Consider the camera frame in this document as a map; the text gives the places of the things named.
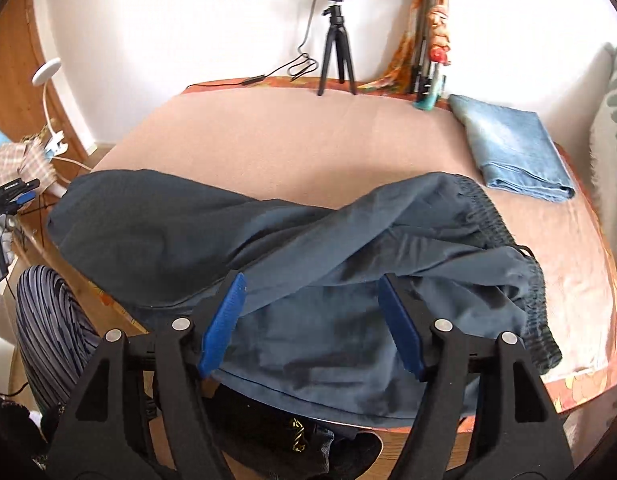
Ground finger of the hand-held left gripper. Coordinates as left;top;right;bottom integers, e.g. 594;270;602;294
0;177;42;208

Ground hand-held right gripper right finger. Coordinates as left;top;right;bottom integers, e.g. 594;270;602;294
377;272;576;480

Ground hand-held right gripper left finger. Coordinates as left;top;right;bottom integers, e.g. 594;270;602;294
41;271;247;480

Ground dark grey pants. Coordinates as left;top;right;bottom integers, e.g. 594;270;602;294
46;169;563;431

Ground checked cloth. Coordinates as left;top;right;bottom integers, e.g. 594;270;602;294
0;132;56;193

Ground person's striped trouser leg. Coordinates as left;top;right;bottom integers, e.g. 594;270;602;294
16;266;102;413

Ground white clip lamp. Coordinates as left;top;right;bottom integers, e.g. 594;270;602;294
31;58;69;158

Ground black cloth yellow print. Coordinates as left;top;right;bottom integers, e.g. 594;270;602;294
208;385;384;480

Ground pink blanket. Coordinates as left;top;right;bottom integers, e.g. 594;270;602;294
91;85;614;376

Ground folded blue jeans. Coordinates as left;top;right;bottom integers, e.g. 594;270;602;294
448;94;576;204

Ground teal plastic item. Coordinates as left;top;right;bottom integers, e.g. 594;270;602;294
413;74;446;111

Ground bundle of folded tripods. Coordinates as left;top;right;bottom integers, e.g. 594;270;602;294
411;0;449;106

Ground orange floral cloth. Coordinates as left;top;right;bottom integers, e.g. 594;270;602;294
358;0;456;96

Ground white cushion green pattern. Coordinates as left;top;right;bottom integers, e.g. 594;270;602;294
588;45;617;251

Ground black mini tripod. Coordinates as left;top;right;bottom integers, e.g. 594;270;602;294
317;0;359;97

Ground white cable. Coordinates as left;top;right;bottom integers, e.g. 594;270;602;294
48;155;94;196

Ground black cable with remote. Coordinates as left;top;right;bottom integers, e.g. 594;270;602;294
186;0;321;92

